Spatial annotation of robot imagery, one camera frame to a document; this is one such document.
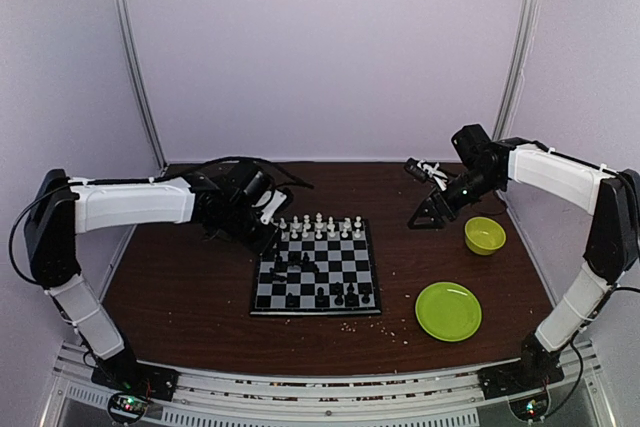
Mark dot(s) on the front aluminium rail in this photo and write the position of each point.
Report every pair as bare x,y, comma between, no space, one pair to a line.
445,397

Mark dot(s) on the right aluminium frame post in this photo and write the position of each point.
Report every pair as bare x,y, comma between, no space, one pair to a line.
515,76

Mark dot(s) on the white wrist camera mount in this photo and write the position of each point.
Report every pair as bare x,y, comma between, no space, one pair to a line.
270,202
435,174

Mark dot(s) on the black and white chessboard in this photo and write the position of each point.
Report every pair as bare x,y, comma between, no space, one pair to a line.
323,267

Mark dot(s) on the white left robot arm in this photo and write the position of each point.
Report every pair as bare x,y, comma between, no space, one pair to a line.
75,229

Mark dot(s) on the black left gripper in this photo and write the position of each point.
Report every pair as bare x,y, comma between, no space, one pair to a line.
260,245

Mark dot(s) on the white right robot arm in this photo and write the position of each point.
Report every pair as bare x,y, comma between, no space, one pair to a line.
584,215

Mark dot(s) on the black bishop piece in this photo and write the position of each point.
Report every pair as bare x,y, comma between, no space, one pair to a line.
338,292

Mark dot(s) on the green plate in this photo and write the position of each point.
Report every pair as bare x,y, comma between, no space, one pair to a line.
448,312

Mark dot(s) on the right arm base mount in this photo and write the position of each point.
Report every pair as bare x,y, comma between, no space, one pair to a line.
527,379

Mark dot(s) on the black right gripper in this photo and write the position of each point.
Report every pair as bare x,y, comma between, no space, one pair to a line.
435,210

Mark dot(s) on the pile of black chess pieces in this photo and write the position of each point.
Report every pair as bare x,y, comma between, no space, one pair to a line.
296,262

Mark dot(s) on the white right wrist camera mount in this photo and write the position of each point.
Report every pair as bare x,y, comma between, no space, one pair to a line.
435,174

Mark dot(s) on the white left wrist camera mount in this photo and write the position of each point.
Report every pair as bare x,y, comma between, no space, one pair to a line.
270,202

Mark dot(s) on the black king piece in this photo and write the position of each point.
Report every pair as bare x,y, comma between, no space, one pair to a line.
322,301

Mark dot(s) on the left aluminium frame post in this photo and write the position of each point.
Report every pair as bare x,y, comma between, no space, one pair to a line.
136,77

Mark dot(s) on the green bowl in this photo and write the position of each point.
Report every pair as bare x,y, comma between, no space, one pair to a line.
484,236

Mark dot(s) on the aluminium frame post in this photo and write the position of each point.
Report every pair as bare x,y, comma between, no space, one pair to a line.
515,76
136,77

